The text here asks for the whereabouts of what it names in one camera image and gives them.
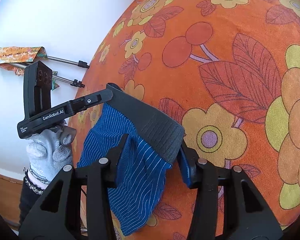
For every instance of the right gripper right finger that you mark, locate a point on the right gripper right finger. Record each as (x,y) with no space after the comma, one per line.
(228,205)

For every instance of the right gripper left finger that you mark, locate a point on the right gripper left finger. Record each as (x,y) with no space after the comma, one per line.
(76,205)

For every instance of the blue striped shorts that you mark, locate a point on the blue striped shorts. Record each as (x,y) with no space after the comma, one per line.
(151,147)

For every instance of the left black sleeved forearm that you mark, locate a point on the left black sleeved forearm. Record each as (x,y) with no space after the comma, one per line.
(29,195)

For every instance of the left grey gloved hand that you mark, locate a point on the left grey gloved hand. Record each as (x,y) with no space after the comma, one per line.
(49,151)

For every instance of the brown wooden door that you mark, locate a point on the brown wooden door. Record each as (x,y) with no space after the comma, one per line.
(10,190)

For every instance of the grey metal tripod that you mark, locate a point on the grey metal tripod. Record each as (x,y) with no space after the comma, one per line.
(66,71)

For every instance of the orange floral scarf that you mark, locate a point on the orange floral scarf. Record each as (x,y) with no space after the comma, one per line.
(10,55)

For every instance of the orange floral bed sheet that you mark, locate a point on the orange floral bed sheet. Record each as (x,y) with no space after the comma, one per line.
(228,71)

